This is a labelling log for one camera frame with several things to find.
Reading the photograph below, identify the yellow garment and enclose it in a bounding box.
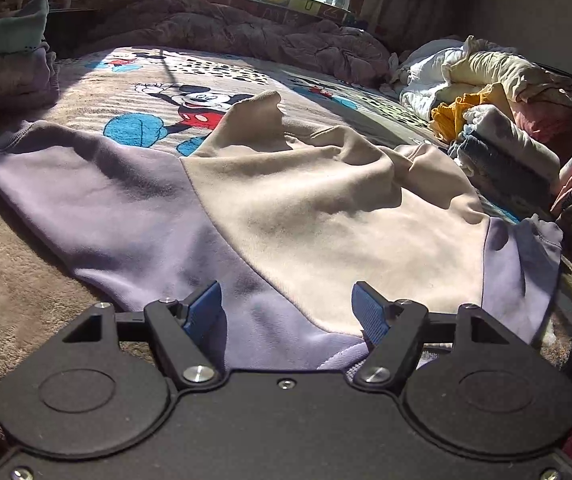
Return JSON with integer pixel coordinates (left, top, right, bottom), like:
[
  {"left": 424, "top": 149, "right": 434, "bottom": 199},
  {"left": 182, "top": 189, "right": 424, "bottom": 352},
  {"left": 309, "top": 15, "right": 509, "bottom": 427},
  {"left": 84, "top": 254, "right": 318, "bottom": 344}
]
[{"left": 428, "top": 84, "right": 512, "bottom": 142}]

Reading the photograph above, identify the pink cloth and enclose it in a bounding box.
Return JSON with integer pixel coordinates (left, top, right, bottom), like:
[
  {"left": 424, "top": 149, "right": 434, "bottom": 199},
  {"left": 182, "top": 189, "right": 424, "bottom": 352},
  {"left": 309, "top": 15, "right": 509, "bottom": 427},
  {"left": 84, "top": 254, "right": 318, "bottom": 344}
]
[{"left": 513, "top": 100, "right": 572, "bottom": 144}]

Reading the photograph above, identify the white crumpled cloth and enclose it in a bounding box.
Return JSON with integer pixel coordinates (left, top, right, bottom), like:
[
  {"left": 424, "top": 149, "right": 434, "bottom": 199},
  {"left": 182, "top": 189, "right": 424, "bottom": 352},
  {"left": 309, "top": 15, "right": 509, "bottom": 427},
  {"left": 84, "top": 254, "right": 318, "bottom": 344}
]
[{"left": 388, "top": 37, "right": 473, "bottom": 119}]

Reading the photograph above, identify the lavender folded garment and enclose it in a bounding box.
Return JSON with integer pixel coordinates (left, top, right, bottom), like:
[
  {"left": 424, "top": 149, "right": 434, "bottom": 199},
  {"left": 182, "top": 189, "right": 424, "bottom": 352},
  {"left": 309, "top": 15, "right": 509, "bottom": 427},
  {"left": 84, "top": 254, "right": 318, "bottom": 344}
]
[{"left": 0, "top": 42, "right": 60, "bottom": 111}]

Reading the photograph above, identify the white grey folded garment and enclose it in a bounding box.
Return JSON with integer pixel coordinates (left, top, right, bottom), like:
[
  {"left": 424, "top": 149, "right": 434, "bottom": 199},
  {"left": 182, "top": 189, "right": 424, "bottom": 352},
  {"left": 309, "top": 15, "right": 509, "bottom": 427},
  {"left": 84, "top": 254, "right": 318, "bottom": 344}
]
[{"left": 458, "top": 105, "right": 562, "bottom": 182}]

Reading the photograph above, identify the cream crumpled cloth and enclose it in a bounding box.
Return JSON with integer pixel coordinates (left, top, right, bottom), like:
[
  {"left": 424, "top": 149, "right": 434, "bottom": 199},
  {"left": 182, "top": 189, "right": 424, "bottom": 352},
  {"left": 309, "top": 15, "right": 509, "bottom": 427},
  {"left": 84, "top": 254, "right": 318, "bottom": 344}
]
[{"left": 441, "top": 35, "right": 572, "bottom": 107}]

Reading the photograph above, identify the pink quilted comforter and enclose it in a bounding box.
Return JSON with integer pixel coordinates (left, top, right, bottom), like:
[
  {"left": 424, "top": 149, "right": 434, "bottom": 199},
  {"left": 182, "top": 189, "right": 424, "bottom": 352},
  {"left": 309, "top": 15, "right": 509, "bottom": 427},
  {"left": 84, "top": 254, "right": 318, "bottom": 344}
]
[{"left": 73, "top": 0, "right": 393, "bottom": 87}]

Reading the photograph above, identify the green folded garment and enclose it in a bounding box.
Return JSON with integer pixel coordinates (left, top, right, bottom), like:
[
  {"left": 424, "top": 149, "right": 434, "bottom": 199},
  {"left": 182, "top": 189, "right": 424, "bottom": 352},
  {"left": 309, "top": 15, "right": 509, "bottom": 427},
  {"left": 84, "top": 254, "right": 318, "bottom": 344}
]
[{"left": 0, "top": 0, "right": 51, "bottom": 57}]

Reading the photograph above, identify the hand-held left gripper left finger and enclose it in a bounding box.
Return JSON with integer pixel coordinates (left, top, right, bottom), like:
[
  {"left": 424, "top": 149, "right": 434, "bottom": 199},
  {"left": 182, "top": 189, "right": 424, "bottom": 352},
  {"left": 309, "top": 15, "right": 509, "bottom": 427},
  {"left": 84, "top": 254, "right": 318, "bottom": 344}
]
[{"left": 63, "top": 280, "right": 223, "bottom": 391}]

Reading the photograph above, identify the lavender and cream sweatshirt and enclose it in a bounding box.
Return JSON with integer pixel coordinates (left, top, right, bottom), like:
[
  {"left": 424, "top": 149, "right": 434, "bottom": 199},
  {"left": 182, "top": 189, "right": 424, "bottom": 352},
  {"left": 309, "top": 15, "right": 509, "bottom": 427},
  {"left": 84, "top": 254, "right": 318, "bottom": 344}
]
[{"left": 0, "top": 90, "right": 564, "bottom": 372}]

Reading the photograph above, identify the dark blue folded garment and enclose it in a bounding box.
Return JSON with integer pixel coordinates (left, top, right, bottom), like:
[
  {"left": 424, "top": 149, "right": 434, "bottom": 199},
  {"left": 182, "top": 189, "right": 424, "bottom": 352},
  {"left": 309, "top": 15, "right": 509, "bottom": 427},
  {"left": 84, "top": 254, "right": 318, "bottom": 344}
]
[{"left": 447, "top": 135, "right": 555, "bottom": 212}]

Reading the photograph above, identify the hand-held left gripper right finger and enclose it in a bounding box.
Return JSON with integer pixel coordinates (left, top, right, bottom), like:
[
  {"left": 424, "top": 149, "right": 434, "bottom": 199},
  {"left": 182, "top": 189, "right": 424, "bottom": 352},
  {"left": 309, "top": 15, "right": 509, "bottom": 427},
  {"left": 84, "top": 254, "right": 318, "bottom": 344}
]
[{"left": 350, "top": 281, "right": 511, "bottom": 391}]

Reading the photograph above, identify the cartoon mouse printed blanket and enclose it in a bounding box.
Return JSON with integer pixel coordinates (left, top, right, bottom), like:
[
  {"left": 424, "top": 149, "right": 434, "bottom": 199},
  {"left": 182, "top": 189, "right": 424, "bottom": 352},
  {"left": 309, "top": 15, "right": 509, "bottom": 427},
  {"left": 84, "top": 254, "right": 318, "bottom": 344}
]
[{"left": 0, "top": 45, "right": 572, "bottom": 443}]

